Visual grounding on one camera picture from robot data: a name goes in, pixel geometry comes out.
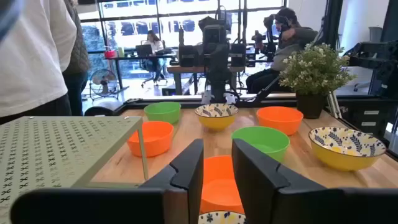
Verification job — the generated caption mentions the black floor fan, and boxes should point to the black floor fan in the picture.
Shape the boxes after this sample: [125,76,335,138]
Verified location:
[89,68,119,101]

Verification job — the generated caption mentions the dark drawer cabinet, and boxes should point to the dark drawer cabinet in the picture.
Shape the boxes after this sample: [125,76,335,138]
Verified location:
[338,101,398,147]

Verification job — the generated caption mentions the black round stool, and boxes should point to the black round stool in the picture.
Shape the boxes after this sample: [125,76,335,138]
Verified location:
[83,106,115,117]

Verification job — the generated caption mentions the black machine frame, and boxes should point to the black machine frame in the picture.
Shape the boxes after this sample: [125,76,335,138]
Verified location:
[345,40,398,99]

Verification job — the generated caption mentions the yellow blue-patterned ceramic bowl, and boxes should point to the yellow blue-patterned ceramic bowl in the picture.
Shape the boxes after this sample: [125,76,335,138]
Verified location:
[308,126,387,172]
[198,210,248,224]
[194,103,239,131]

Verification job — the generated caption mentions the black background robot rig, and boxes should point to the black background robot rig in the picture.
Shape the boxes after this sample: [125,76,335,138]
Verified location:
[251,14,279,63]

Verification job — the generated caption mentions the potted plant with white flowers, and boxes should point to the potted plant with white flowers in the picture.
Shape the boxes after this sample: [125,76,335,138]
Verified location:
[278,42,358,119]

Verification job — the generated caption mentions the office chair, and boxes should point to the office chair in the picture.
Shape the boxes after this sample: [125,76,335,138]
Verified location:
[138,58,170,88]

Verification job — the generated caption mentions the orange plastic mini bowl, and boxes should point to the orange plastic mini bowl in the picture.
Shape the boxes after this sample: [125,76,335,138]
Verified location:
[256,106,304,136]
[200,154,246,215]
[126,120,175,158]

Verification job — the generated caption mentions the black equipment box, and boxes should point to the black equipment box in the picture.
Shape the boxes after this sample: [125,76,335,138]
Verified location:
[229,43,247,68]
[178,45,203,68]

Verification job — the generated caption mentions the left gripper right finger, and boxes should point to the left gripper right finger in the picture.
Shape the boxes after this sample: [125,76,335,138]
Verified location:
[232,139,327,224]

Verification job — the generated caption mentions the grey bin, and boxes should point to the grey bin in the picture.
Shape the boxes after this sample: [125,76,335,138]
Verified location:
[368,26,384,44]

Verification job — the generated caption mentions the black laptop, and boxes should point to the black laptop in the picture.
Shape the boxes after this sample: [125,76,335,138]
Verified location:
[135,44,154,57]

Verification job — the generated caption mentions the black office desk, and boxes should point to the black office desk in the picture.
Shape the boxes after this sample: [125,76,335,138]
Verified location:
[105,53,178,91]

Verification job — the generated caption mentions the green perforated metal shelf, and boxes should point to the green perforated metal shelf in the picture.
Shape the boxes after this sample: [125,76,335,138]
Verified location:
[0,115,150,224]

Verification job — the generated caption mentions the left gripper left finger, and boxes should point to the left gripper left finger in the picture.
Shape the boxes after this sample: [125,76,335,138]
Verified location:
[139,139,205,224]

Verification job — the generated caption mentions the person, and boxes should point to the person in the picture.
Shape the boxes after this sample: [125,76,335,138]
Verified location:
[62,0,91,116]
[141,29,167,85]
[0,0,78,125]
[245,7,320,94]

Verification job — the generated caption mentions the green plastic mini bowl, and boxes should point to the green plastic mini bowl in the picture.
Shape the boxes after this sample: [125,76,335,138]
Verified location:
[143,101,182,124]
[231,125,291,164]

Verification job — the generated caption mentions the wooden workbench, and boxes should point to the wooden workbench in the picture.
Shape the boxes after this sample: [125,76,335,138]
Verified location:
[166,65,246,96]

